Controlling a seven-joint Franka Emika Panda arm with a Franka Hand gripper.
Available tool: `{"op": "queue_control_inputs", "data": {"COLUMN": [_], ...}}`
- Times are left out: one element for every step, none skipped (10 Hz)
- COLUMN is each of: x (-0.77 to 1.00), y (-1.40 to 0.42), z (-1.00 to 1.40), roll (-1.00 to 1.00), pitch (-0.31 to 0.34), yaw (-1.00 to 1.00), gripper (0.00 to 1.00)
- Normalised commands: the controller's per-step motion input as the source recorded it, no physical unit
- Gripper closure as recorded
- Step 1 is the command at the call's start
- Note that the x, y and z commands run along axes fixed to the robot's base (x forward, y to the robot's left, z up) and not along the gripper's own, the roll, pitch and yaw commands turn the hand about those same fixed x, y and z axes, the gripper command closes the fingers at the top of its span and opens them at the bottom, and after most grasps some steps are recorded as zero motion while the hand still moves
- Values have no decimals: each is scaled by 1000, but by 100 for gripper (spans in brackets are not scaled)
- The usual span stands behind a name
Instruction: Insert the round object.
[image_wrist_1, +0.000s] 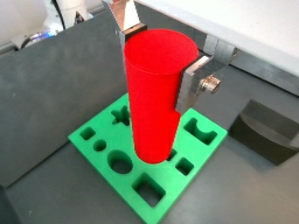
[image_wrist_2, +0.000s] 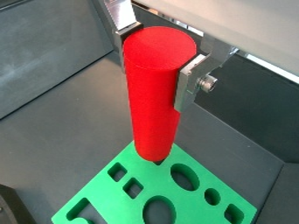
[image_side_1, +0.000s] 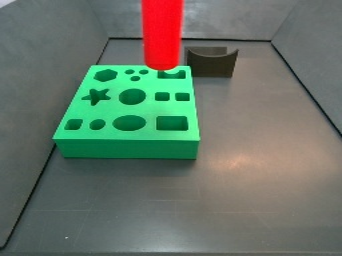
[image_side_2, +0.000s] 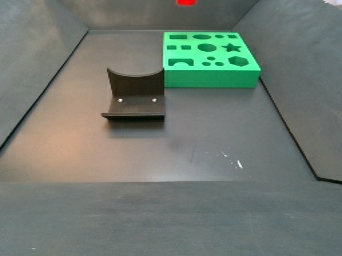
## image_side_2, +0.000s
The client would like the red object at top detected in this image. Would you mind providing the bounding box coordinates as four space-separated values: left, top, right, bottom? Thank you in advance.
176 0 196 6

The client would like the green shape sorter box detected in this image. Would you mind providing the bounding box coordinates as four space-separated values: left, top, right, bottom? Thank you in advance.
162 31 260 88

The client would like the black curved holder bracket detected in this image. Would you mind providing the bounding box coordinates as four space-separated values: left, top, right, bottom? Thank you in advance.
101 69 165 120

